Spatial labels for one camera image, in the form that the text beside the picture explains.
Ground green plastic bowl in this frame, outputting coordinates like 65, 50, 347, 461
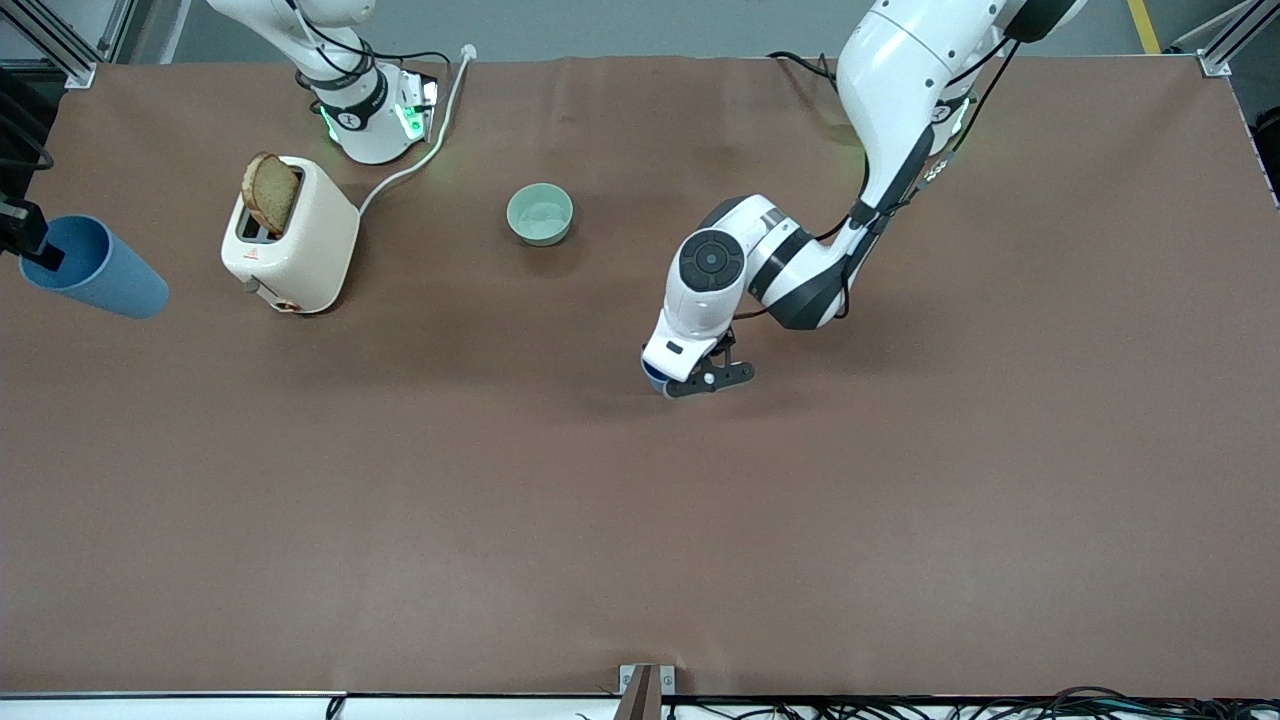
505, 182, 576, 247

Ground brown bread slice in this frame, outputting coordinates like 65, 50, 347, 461
241, 151, 301, 238

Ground cream white toaster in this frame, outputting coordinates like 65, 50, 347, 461
220, 155, 361, 316

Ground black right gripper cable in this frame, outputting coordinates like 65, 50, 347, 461
0, 65, 56, 171

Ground aluminium frame profile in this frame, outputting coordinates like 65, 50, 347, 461
0, 0, 136, 89
1195, 0, 1280, 79

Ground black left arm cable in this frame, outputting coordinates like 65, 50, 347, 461
735, 35, 1026, 321

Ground black left base cable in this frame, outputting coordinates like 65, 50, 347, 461
768, 50, 843, 89

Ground black base cable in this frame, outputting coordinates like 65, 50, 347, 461
290, 0, 456, 96
768, 50, 843, 89

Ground grey metal table bracket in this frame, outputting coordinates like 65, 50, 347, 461
618, 663, 677, 720

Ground white toaster power cable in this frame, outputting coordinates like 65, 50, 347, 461
357, 44, 478, 216

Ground black right base cable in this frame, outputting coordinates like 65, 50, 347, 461
290, 0, 456, 96

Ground white table edge rail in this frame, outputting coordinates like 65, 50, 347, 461
0, 690, 1280, 720

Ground tangled black floor cables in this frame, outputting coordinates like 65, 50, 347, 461
800, 685, 1280, 720

